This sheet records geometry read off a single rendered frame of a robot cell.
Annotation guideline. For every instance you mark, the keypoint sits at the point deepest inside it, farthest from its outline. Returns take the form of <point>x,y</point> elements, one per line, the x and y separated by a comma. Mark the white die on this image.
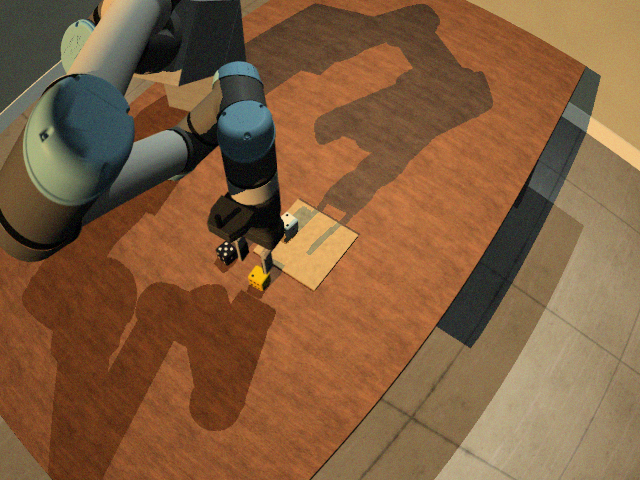
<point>290,223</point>

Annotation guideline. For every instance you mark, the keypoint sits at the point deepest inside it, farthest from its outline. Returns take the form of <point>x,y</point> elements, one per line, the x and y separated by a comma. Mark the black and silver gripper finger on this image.
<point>242,248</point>
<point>266,264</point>

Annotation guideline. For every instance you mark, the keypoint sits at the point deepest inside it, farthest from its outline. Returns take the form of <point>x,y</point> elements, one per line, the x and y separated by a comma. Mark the yellow die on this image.
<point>257,279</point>

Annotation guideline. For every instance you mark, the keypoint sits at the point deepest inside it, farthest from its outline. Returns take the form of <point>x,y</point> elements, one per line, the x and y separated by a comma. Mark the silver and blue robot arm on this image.
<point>79,135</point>

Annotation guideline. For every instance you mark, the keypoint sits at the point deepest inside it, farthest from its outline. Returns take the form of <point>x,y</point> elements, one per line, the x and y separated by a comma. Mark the tan square mat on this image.
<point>312,251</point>

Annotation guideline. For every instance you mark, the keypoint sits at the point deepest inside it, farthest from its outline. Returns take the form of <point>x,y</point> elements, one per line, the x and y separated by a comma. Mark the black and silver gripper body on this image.
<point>261,224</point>

